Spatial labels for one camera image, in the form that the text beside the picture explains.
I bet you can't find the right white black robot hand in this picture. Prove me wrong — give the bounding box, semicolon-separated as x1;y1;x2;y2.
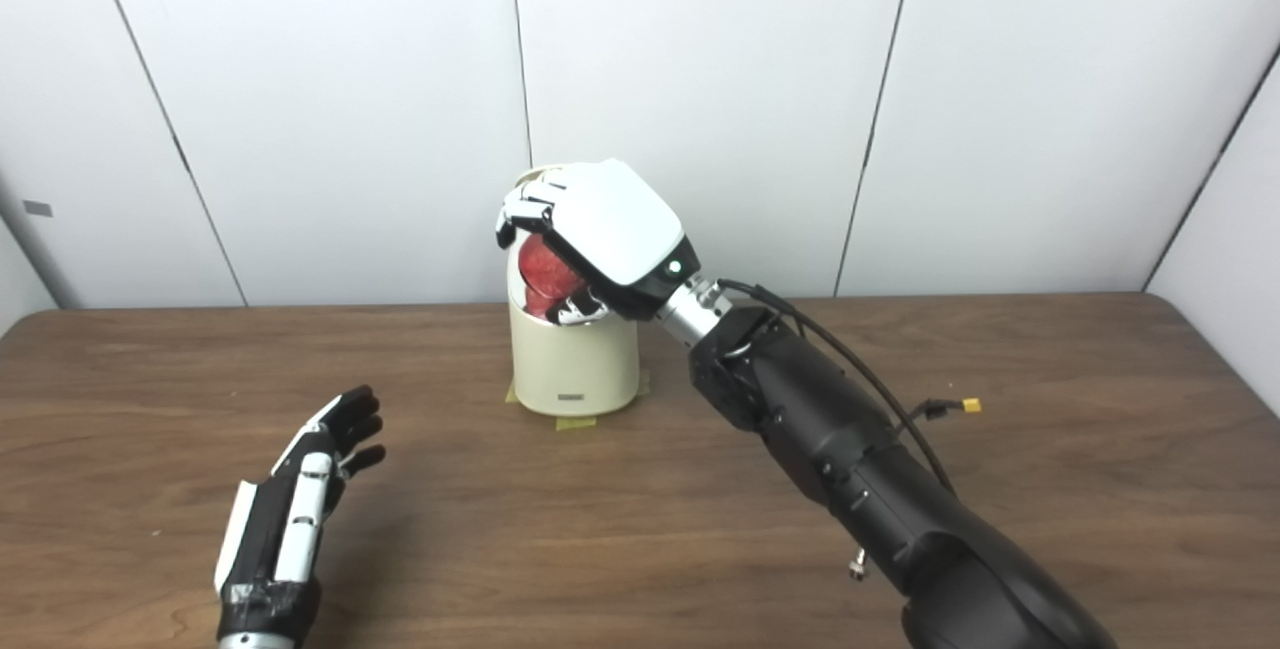
495;158;701;327

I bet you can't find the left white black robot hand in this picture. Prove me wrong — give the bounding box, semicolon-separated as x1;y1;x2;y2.
214;385;387;642

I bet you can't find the red apple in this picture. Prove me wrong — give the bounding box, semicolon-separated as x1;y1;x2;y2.
517;233;591;320

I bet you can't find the cream-colored bin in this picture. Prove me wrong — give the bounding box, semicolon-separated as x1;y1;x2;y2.
507;164;641;418

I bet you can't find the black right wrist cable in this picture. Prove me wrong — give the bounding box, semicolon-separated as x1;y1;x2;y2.
717;278;983;495

